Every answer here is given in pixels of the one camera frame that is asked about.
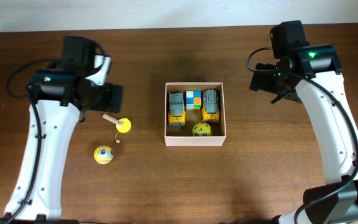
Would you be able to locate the yellow disc wooden handle toy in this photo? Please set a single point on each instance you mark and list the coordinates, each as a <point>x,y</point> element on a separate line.
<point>123,125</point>

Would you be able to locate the yellow grey toy truck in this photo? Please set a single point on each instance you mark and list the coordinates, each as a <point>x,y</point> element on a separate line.
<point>177,113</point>

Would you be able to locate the white cardboard box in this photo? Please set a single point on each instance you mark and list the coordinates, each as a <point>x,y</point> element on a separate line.
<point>182,136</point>

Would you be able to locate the colourful puzzle cube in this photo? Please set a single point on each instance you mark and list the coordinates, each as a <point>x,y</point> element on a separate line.
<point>193,100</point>

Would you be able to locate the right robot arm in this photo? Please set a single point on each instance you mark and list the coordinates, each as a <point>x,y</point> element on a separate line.
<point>312,75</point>

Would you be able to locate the yellow ball with face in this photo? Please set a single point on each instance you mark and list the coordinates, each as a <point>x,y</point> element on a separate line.
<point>103,155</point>

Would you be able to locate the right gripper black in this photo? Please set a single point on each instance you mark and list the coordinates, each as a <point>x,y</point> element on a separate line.
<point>260,80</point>

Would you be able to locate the yellow ball blue letters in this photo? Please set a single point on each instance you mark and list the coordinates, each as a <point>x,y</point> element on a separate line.
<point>202,129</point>

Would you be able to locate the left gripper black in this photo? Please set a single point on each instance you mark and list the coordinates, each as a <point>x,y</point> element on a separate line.
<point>112,99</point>

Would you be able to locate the yellow grey toy loader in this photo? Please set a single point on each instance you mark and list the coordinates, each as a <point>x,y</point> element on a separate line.
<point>210,112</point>

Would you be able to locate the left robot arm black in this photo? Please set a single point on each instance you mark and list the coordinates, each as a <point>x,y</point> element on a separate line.
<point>60,95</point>

